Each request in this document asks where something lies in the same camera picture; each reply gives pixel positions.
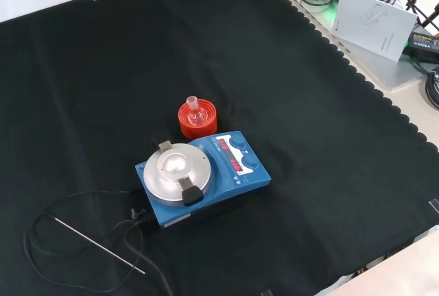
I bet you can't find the clear glass round-bottom flask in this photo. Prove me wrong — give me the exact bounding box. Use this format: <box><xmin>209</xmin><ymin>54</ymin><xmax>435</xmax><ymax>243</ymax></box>
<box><xmin>185</xmin><ymin>95</ymin><xmax>206</xmax><ymax>127</ymax></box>

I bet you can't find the heater with blue base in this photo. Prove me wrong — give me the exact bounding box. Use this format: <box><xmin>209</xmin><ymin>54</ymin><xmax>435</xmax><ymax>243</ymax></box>
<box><xmin>134</xmin><ymin>130</ymin><xmax>272</xmax><ymax>231</ymax></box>

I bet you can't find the black bench cloth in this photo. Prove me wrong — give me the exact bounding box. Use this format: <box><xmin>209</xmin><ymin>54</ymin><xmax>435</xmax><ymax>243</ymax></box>
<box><xmin>0</xmin><ymin>0</ymin><xmax>439</xmax><ymax>296</ymax></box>

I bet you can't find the thin metal probe rod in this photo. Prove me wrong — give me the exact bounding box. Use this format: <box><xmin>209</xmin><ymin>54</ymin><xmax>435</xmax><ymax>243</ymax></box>
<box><xmin>51</xmin><ymin>216</ymin><xmax>146</xmax><ymax>275</ymax></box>

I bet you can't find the white paper booklet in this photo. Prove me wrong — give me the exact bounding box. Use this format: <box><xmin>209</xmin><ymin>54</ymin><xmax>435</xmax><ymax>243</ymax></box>
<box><xmin>331</xmin><ymin>0</ymin><xmax>418</xmax><ymax>63</ymax></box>

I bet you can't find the black power adapter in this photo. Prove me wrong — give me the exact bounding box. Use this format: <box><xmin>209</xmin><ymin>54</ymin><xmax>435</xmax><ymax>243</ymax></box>
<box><xmin>404</xmin><ymin>30</ymin><xmax>439</xmax><ymax>61</ymax></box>

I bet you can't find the black tripod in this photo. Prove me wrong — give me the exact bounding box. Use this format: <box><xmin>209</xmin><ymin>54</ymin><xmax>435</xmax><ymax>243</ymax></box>
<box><xmin>387</xmin><ymin>0</ymin><xmax>439</xmax><ymax>33</ymax></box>

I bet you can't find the orange flask support ring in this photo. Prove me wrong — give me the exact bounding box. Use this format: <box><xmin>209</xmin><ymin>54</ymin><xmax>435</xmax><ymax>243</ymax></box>
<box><xmin>177</xmin><ymin>98</ymin><xmax>218</xmax><ymax>139</ymax></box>

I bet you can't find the thick black power cable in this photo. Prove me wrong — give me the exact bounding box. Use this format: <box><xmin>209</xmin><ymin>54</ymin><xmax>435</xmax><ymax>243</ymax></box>
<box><xmin>123</xmin><ymin>210</ymin><xmax>174</xmax><ymax>296</ymax></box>

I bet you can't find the thin black probe cable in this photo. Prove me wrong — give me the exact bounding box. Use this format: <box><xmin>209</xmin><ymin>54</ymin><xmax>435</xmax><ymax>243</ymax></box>
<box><xmin>23</xmin><ymin>190</ymin><xmax>145</xmax><ymax>293</ymax></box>

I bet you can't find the coiled black cable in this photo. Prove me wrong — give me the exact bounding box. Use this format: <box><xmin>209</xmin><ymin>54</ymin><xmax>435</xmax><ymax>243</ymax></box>
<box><xmin>424</xmin><ymin>66</ymin><xmax>439</xmax><ymax>112</ymax></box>

